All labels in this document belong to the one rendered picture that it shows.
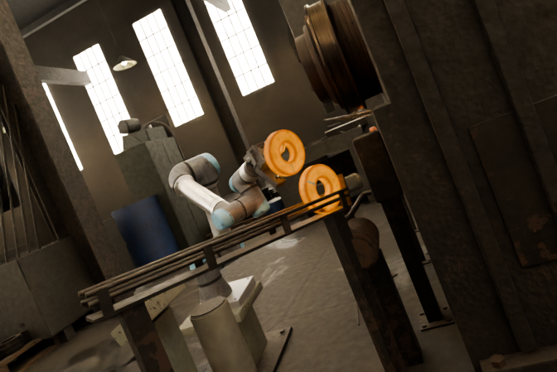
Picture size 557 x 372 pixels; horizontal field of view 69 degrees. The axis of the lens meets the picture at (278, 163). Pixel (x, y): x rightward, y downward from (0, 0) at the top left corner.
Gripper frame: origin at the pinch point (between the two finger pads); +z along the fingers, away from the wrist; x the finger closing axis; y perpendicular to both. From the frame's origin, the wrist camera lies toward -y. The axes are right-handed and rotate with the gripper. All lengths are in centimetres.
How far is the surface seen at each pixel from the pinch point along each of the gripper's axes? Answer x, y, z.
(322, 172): 1.6, -14.3, 7.6
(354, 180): 13.4, -21.4, 6.5
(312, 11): 34, 39, 16
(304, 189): -7.3, -16.1, 6.6
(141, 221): 71, 72, -352
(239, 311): -12, -42, -64
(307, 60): 29.3, 25.9, 5.4
